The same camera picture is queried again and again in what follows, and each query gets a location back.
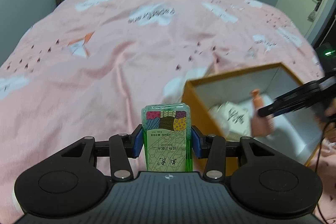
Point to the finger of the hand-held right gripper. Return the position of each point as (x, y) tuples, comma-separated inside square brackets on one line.
[(302, 92), (288, 108)]

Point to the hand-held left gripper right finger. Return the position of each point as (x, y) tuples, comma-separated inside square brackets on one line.
[(196, 142)]

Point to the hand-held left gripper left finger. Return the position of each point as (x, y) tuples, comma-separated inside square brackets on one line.
[(138, 141)]

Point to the green patterned label bottle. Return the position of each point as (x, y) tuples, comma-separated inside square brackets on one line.
[(168, 140)]

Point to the peach bottle with cone cap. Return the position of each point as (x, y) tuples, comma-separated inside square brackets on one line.
[(262, 125)]

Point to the orange cardboard box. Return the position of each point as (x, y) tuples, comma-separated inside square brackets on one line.
[(197, 106)]

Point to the cream patterned small box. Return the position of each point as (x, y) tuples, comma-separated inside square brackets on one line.
[(231, 116)]

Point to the pink cloud print blanket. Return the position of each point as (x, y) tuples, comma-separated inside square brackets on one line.
[(105, 69)]

